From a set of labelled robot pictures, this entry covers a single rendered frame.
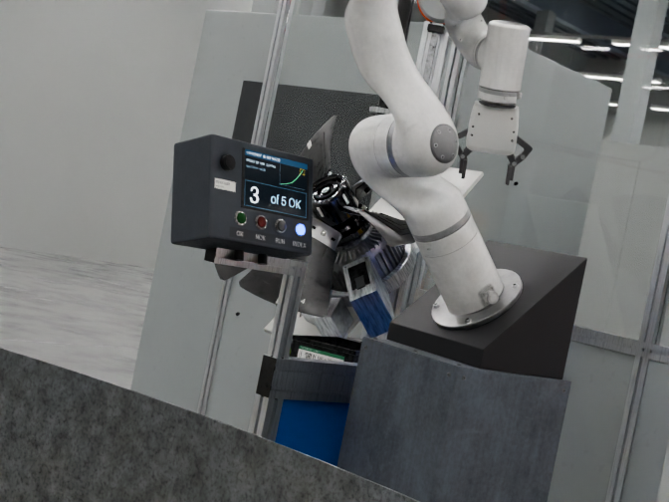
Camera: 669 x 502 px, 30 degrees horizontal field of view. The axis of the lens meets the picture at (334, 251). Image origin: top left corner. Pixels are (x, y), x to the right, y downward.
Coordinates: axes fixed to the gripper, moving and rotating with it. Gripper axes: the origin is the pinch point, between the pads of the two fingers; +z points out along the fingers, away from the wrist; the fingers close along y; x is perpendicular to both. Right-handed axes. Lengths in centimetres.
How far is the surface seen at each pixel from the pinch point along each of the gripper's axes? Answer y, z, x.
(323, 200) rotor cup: 37, 22, -44
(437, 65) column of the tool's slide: 16, -4, -124
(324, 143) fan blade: 42, 14, -73
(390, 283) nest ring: 18, 41, -47
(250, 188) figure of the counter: 43, 1, 35
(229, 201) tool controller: 46, 2, 40
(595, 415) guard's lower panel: -41, 75, -64
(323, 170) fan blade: 40, 19, -64
